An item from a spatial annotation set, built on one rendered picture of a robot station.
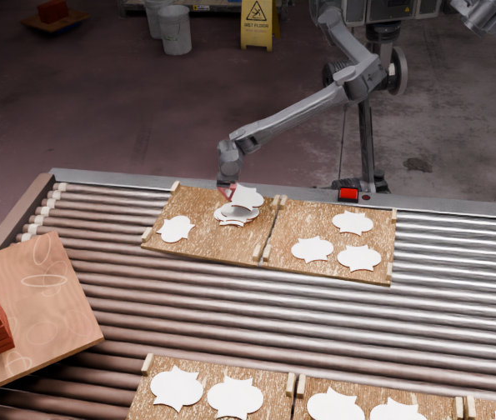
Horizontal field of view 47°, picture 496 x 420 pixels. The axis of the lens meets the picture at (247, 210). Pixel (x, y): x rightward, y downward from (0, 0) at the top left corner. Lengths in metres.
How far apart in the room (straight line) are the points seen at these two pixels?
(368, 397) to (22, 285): 1.03
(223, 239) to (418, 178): 2.12
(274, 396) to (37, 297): 0.73
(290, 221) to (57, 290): 0.80
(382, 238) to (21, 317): 1.15
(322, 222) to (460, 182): 1.99
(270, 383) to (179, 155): 2.69
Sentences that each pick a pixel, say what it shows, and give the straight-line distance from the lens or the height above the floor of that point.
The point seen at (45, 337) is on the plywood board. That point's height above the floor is 1.04.
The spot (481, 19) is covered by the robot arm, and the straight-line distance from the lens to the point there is 1.94.
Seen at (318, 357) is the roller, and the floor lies 0.92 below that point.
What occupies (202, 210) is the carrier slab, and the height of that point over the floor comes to 0.94.
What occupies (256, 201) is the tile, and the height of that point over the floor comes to 1.02.
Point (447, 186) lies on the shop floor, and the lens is 3.82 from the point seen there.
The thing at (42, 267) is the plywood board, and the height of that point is 1.04.
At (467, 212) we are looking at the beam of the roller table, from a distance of 2.17.
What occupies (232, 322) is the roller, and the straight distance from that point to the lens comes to 1.73.
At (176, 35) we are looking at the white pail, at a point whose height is 0.19.
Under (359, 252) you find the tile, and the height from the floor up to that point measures 0.94.
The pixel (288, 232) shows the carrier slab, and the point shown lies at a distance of 1.96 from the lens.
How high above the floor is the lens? 2.25
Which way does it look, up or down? 40 degrees down
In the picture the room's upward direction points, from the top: 3 degrees counter-clockwise
